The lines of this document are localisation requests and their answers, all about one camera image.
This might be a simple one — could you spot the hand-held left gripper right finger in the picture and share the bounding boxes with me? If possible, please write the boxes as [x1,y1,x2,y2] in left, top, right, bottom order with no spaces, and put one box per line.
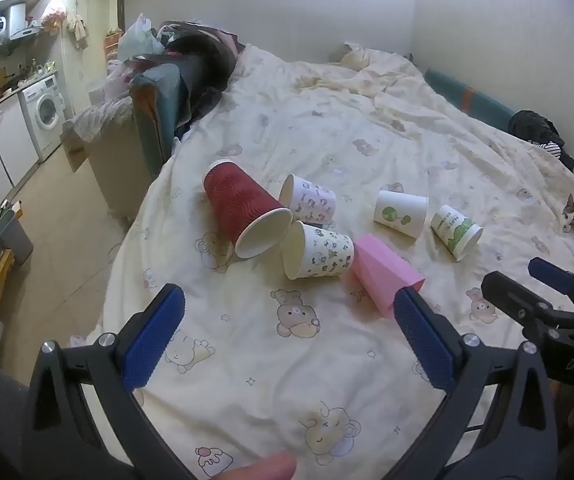
[382,285,562,480]

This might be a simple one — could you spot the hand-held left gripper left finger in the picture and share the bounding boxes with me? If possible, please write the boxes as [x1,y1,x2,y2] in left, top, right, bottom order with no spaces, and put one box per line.
[22,282,202,480]

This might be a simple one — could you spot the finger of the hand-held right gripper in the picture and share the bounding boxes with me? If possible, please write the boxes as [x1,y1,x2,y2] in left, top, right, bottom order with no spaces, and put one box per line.
[481,270,554,327]
[528,257,574,312]

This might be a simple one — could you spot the pink paper cup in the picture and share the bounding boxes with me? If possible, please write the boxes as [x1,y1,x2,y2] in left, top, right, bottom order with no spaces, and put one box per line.
[350,233,426,317]

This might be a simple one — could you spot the white cup with green label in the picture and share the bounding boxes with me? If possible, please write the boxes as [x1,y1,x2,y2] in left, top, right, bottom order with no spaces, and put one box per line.
[430,204,484,262]

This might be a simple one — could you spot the white cup with green dots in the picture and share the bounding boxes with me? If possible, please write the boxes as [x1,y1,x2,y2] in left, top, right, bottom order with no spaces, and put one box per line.
[372,189,428,239]

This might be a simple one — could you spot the white animal print paper cup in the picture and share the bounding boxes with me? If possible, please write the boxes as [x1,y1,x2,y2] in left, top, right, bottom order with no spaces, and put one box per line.
[279,173,338,225]
[281,220,356,281]

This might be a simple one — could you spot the red ribbed paper cup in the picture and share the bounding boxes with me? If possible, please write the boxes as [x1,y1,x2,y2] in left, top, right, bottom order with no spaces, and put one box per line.
[203,159,294,260]

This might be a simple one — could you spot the person's left hand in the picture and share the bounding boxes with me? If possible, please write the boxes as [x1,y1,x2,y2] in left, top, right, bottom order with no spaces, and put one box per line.
[213,451,298,480]

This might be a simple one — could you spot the black garment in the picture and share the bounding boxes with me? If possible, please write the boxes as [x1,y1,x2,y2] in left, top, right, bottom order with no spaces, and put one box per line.
[509,109,574,172]

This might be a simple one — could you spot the grey waste bin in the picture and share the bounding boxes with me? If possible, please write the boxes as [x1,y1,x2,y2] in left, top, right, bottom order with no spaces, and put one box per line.
[0,207,34,266]

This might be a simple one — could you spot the beige sofa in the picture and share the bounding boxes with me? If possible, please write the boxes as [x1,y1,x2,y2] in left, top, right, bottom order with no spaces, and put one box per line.
[71,94,168,222]

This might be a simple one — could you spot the teal rolled mat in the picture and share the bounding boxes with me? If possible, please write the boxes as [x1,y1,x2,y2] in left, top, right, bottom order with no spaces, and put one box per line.
[424,67,518,132]

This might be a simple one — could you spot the cardboard box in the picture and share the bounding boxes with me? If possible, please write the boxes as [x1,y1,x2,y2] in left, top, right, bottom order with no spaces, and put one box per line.
[59,119,88,172]

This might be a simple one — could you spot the teal sofa cushion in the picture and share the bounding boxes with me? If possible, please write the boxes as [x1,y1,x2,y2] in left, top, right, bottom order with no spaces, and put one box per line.
[129,62,194,177]

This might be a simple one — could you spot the cream bear print blanket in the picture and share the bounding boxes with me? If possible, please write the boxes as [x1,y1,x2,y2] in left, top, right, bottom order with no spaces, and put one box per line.
[91,42,574,480]

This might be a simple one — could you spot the white kitchen base cabinets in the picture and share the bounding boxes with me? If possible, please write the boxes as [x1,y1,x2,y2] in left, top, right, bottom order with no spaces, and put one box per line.
[0,92,40,202]

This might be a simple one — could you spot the white washing machine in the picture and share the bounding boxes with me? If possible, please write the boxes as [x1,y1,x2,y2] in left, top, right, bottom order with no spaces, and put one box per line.
[19,73,68,164]

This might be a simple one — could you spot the beige plush pillow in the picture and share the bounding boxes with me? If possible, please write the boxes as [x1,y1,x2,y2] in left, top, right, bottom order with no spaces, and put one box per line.
[329,42,374,69]

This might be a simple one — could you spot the dark clothing pile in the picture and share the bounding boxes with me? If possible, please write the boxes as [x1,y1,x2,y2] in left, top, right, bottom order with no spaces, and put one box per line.
[159,20,246,128]

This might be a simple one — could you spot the white plastic bag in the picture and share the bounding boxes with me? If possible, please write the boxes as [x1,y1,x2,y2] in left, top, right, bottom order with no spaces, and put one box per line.
[116,13,166,62]

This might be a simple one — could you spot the hanging beige towel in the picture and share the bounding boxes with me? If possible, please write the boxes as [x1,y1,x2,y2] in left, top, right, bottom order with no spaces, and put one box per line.
[66,10,90,51]

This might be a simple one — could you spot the white water heater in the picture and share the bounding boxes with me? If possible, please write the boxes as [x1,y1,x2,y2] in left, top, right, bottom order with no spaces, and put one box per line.
[6,2,28,41]

